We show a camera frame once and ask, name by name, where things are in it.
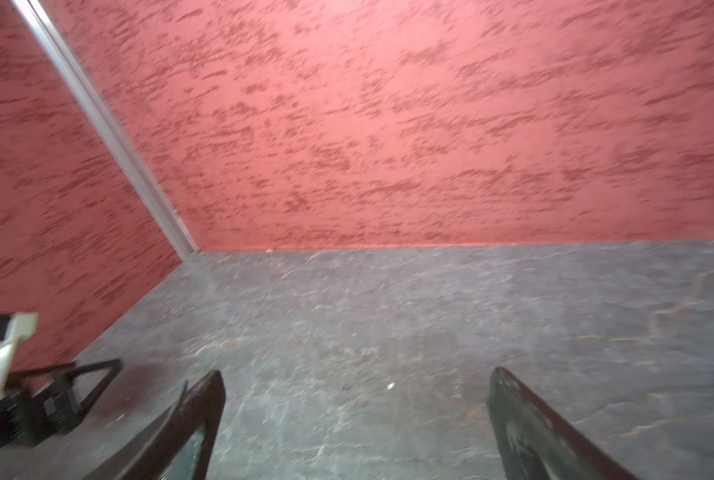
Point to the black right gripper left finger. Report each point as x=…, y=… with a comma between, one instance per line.
x=179, y=443

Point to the left aluminium corner post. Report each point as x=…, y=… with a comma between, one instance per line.
x=107, y=125

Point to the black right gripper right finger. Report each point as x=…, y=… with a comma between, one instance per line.
x=535, y=442

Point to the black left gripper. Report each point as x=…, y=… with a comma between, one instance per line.
x=49, y=400

